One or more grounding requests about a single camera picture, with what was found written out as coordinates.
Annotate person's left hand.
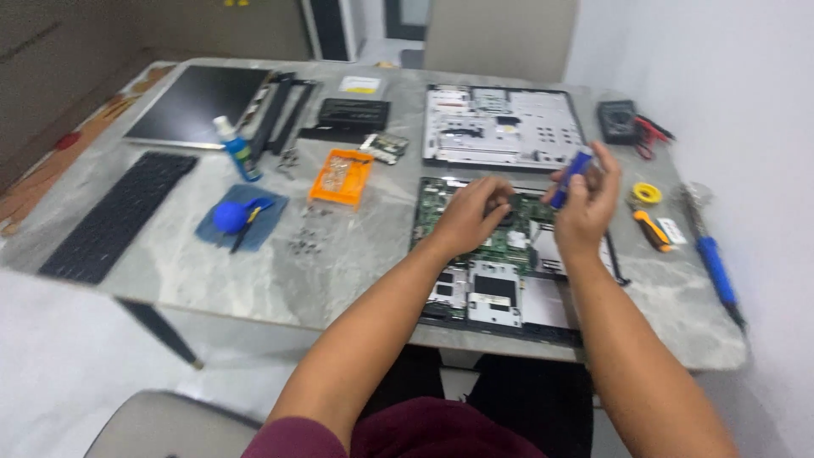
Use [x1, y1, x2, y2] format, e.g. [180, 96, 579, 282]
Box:
[430, 176, 516, 257]

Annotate person's right hand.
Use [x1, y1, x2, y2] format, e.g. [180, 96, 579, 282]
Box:
[542, 141, 623, 259]

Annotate blue tube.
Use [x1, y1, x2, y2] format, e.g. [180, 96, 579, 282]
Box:
[549, 149, 594, 210]

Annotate black multimeter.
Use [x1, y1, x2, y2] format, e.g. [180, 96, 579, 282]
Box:
[597, 100, 638, 145]

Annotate silver laptop bottom cover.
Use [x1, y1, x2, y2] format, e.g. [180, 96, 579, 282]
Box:
[422, 83, 589, 173]

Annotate open laptop base with motherboard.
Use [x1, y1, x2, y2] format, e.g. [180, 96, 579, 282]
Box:
[410, 176, 630, 349]

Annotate red and black probe leads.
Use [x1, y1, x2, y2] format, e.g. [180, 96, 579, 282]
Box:
[633, 114, 676, 161]

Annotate small white packet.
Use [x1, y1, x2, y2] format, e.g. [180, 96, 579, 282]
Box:
[656, 218, 689, 246]

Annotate small green circuit board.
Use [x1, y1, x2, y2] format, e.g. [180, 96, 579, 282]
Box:
[359, 132, 410, 165]

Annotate orange parts tray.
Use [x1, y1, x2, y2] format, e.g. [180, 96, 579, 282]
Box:
[308, 149, 375, 211]

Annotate beige chair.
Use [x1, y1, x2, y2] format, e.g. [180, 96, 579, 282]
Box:
[423, 0, 580, 84]

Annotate black laptop battery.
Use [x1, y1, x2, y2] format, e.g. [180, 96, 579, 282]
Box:
[316, 98, 391, 132]

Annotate clear bag with yellow label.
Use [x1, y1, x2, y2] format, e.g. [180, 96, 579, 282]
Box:
[338, 75, 382, 95]

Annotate group of loose screws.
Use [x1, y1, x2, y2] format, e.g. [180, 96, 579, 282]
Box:
[286, 204, 337, 258]

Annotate person's black trousers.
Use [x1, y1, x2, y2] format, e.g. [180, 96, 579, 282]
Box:
[359, 346, 595, 458]

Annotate black screen bezel strips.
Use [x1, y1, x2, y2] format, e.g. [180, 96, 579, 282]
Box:
[249, 71, 318, 160]

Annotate blue cloth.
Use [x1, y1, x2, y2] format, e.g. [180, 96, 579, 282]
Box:
[195, 184, 290, 253]

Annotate black pen tool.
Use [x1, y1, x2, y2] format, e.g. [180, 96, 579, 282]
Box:
[229, 207, 263, 254]

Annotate blue spray bottle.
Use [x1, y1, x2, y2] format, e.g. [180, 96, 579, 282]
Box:
[213, 116, 263, 183]

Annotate person's maroon shirt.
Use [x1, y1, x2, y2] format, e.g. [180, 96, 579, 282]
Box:
[242, 397, 548, 458]

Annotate blue air blower bulb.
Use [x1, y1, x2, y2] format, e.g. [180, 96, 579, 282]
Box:
[212, 201, 250, 234]

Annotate laptop screen panel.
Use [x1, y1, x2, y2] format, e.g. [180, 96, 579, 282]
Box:
[123, 64, 273, 151]

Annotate black table leg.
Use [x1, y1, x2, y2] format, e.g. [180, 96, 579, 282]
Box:
[116, 298, 205, 371]

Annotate black laptop keyboard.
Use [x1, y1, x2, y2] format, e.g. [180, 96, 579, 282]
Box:
[37, 151, 199, 285]

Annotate grey chair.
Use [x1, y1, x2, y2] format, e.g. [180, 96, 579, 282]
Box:
[83, 390, 263, 458]

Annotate orange handled screwdriver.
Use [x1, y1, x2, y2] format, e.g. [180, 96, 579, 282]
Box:
[627, 200, 674, 254]

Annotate blue handled soldering iron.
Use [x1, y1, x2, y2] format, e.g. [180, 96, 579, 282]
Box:
[679, 184, 746, 332]

